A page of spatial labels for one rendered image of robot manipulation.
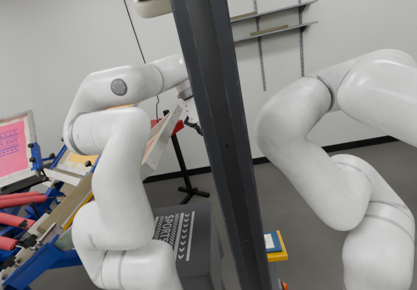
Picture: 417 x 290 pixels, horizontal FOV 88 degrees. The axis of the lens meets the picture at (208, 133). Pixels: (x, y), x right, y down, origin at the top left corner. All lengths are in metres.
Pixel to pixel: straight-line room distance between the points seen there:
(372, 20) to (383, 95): 3.01
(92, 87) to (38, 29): 3.00
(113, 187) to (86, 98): 0.21
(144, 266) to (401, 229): 0.46
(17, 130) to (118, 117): 2.38
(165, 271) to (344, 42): 3.02
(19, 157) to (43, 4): 1.79
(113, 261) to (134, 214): 0.14
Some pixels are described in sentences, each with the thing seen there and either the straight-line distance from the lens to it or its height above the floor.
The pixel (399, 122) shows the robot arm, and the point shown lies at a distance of 0.34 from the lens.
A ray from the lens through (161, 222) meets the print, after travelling 1.33.
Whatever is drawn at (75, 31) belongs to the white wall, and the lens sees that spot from 3.26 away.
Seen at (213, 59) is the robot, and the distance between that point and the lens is 0.25.
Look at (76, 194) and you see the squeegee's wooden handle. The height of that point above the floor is 1.28.
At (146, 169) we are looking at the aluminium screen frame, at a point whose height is 1.52.
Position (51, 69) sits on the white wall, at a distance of 3.50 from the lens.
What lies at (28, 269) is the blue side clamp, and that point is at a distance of 1.12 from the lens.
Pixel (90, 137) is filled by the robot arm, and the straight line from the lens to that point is 0.44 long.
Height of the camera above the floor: 1.80
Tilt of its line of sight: 23 degrees down
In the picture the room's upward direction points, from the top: 13 degrees counter-clockwise
